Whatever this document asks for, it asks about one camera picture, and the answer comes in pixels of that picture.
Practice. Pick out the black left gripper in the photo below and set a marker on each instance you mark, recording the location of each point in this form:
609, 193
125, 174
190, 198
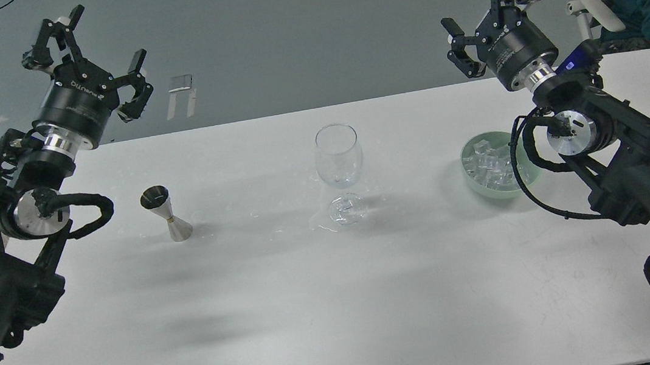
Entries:
78, 99

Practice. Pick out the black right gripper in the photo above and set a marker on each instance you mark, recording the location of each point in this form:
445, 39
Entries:
508, 51

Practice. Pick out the steel double jigger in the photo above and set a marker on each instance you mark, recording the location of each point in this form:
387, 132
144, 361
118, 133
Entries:
157, 200

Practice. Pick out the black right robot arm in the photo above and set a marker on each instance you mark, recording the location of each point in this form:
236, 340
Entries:
575, 126

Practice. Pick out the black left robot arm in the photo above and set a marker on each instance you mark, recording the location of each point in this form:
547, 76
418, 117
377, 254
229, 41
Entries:
36, 219

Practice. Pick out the pile of clear ice cubes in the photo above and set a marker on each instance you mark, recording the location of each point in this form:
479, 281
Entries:
493, 167

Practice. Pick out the clear wine glass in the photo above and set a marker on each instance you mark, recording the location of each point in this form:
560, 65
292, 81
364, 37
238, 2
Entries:
339, 162

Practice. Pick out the green bowl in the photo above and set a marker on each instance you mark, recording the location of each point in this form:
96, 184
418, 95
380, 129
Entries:
519, 153

